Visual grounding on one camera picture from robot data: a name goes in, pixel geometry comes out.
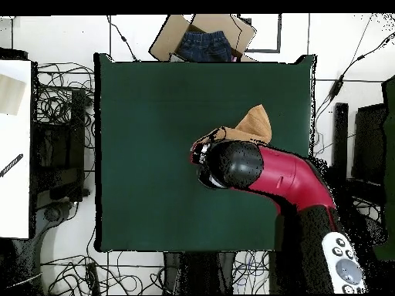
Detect tan terry towel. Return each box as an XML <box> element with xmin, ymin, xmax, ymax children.
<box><xmin>195</xmin><ymin>103</ymin><xmax>273</xmax><ymax>150</ymax></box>

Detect black flat panel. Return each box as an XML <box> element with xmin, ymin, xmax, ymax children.
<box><xmin>351</xmin><ymin>103</ymin><xmax>388</xmax><ymax>186</ymax></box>

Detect dark green table cloth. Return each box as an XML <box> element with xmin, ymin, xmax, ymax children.
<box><xmin>93</xmin><ymin>52</ymin><xmax>317</xmax><ymax>254</ymax></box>

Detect blue denim jeans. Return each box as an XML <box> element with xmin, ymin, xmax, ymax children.
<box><xmin>177</xmin><ymin>30</ymin><xmax>234</xmax><ymax>62</ymax></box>

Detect brown cardboard box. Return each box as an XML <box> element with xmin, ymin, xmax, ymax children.
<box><xmin>148</xmin><ymin>13</ymin><xmax>257</xmax><ymax>62</ymax></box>

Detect black equipment rack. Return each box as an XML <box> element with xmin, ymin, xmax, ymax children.
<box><xmin>30</xmin><ymin>89</ymin><xmax>90</xmax><ymax>203</ymax></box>

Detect black upright bar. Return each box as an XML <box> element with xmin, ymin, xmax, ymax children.
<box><xmin>331</xmin><ymin>103</ymin><xmax>349</xmax><ymax>180</ymax></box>

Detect black striped strip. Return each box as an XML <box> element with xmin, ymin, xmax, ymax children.
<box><xmin>0</xmin><ymin>153</ymin><xmax>25</xmax><ymax>178</ymax></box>

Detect white table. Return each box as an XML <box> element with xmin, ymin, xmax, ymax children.
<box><xmin>0</xmin><ymin>59</ymin><xmax>33</xmax><ymax>240</ymax></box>

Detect beige block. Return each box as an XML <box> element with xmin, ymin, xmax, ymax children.
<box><xmin>0</xmin><ymin>73</ymin><xmax>26</xmax><ymax>116</ymax></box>

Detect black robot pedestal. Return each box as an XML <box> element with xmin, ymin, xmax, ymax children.
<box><xmin>163</xmin><ymin>251</ymin><xmax>235</xmax><ymax>295</ymax></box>

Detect thin black cable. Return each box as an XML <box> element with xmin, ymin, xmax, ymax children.
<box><xmin>106</xmin><ymin>15</ymin><xmax>140</xmax><ymax>62</ymax></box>

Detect grey stand base with cables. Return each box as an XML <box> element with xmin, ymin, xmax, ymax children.
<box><xmin>36</xmin><ymin>200</ymin><xmax>79</xmax><ymax>229</ymax></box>

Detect black cable with power brick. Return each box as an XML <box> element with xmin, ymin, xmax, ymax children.
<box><xmin>311</xmin><ymin>13</ymin><xmax>395</xmax><ymax>124</ymax></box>

